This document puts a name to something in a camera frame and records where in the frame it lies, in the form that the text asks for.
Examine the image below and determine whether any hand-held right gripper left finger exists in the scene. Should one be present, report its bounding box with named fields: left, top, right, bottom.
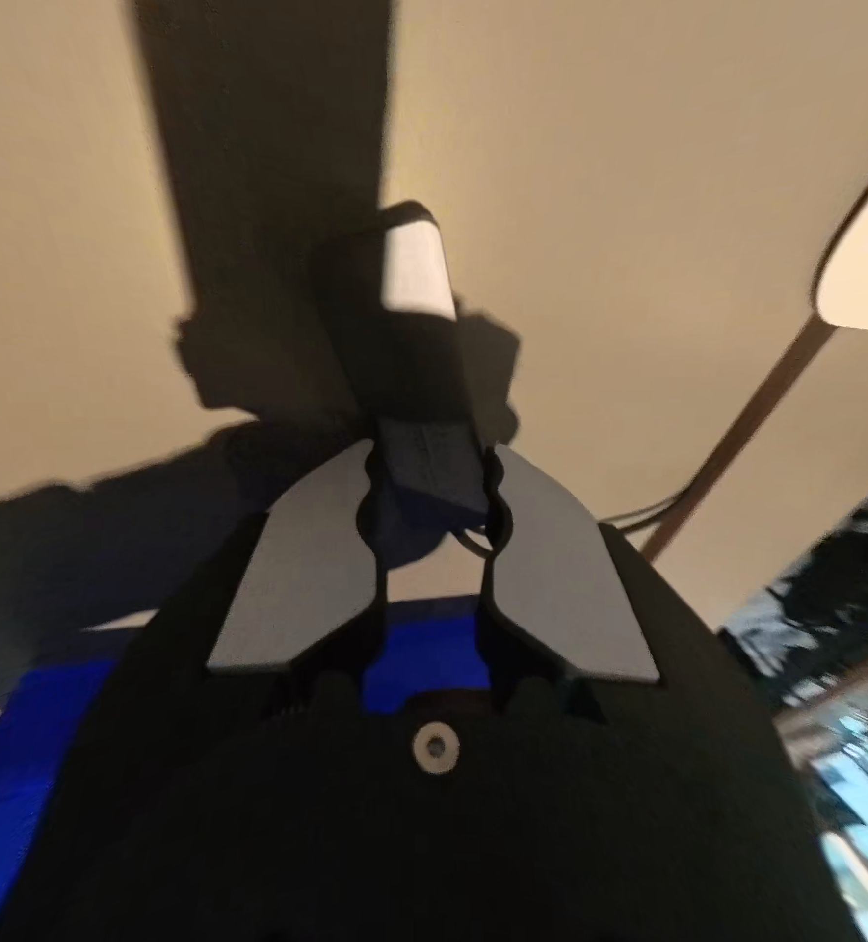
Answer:
left=206, top=439, right=389, bottom=674

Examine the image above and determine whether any blue plastic bin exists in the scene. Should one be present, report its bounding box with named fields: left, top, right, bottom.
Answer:
left=0, top=595, right=492, bottom=942

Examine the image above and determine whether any grey usb hub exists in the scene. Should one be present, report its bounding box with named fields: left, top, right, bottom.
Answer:
left=375, top=200, right=479, bottom=435

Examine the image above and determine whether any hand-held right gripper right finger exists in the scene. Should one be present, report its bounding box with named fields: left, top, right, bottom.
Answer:
left=478, top=442, right=661, bottom=685

